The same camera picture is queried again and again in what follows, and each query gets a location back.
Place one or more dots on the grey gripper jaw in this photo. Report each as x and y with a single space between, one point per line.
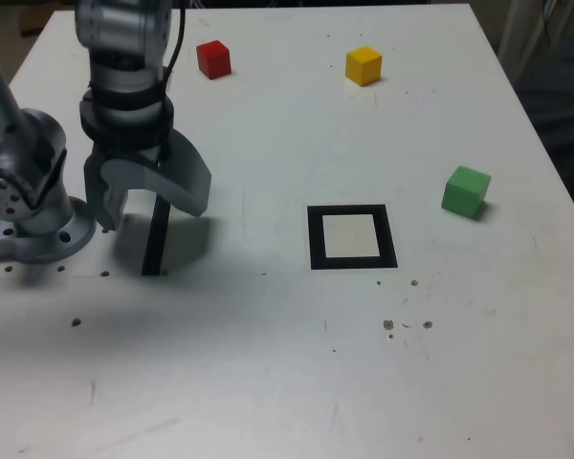
95 196
182 177

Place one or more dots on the red cube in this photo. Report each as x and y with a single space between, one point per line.
213 59

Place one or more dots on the yellow cube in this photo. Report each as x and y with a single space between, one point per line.
362 67

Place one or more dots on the green cube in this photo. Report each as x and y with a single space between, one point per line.
464 193

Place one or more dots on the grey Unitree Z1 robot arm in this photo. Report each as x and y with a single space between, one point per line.
119 28

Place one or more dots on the black tape square outline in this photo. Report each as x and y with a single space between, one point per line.
315 239

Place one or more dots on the black tape strip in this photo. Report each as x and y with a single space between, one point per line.
153 248

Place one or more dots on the brown cardboard box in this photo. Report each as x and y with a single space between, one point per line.
31 19

